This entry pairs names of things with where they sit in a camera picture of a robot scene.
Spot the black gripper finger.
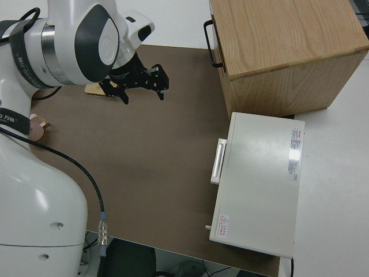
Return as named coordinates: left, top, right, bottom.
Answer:
left=145, top=63, right=171, bottom=102
left=99, top=77, right=130, bottom=106

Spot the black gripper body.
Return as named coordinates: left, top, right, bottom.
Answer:
left=111, top=56, right=151, bottom=91

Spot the pink mug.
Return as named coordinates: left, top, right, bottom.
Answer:
left=29, top=113, right=50, bottom=142

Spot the wooden mug tree stand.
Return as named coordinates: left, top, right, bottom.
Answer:
left=84, top=83, right=106, bottom=96

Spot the wooden drawer cabinet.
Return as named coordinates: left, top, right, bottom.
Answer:
left=209, top=0, right=369, bottom=118

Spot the white toaster oven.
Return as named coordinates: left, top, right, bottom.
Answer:
left=209, top=111, right=306, bottom=259

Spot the black cabinet handle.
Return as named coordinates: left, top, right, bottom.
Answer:
left=203, top=19, right=224, bottom=68

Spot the silver toaster door handle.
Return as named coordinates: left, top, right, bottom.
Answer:
left=210, top=138, right=228, bottom=185

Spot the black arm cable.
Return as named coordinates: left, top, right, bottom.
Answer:
left=0, top=7, right=110, bottom=277

